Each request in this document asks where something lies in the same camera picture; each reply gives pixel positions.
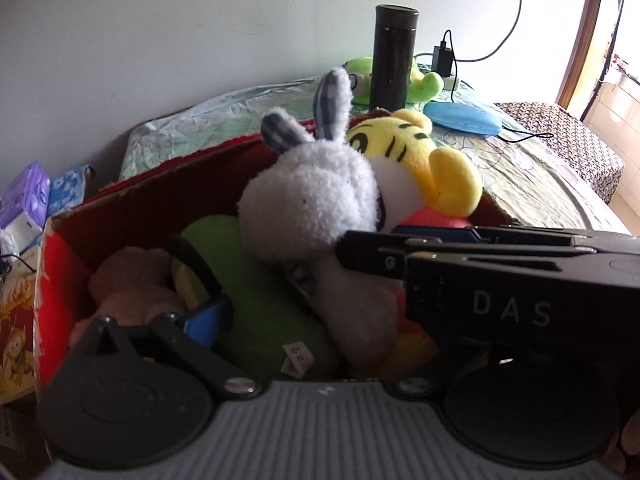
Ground black plug adapter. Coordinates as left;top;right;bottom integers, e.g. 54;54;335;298
431;42;454;78

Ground cartoon printed carton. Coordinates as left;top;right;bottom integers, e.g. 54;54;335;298
0;247;40;404

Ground red cardboard box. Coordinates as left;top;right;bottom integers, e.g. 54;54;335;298
31;106;522;396

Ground brown patterned covered stool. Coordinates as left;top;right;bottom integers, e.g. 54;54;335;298
497;102;625;204

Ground blue patterned tissue pack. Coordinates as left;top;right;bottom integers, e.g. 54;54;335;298
46;165;96;219

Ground black cylindrical flask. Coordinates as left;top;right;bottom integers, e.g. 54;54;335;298
369;4;419;112

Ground cartoon print bed sheet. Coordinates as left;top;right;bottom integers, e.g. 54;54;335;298
119;76;628;233

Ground wooden door frame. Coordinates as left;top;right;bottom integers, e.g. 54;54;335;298
555;0;602;108

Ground black charger cable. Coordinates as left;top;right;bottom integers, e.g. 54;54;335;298
413;28;554;143

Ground white plush rabbit plaid ears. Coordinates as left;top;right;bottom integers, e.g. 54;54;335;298
239;67;398;366

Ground pink plush bear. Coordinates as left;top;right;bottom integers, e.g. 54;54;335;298
68;247;186;349

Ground yellow tiger plush toy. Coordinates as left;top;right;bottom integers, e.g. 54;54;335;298
346;108;483;233

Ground purple tissue pack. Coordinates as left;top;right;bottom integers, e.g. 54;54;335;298
1;162;51;229

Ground blue oval case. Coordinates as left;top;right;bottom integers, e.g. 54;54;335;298
423;101;502;136

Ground green frog plush toy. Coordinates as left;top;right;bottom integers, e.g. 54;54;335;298
343;56;444;105

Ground green plush doll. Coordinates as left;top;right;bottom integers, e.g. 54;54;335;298
180;214;335;382

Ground white power strip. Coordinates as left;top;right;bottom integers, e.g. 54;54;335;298
442;75;460;91

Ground grey power strip cord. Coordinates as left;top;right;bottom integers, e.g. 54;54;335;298
451;0;526;64

